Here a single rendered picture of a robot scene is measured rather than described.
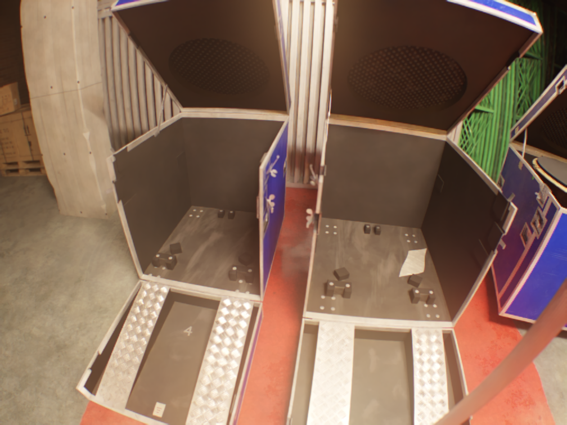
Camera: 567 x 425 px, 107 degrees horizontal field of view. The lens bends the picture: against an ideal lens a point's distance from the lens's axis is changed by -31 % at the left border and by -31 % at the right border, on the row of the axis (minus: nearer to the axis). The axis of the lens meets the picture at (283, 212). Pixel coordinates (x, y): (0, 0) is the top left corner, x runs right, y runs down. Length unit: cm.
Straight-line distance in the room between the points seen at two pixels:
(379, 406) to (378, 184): 148
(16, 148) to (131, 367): 393
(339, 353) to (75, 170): 253
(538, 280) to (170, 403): 209
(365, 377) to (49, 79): 307
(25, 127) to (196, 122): 303
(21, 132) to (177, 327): 376
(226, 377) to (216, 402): 14
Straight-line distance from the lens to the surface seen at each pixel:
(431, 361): 170
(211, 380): 155
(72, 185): 304
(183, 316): 186
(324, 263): 194
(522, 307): 211
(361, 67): 171
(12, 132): 493
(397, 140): 214
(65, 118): 279
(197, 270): 190
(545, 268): 195
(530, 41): 152
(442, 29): 143
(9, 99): 519
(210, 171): 231
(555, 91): 213
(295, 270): 213
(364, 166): 218
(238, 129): 213
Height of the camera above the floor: 145
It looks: 32 degrees down
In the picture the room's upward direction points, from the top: 3 degrees clockwise
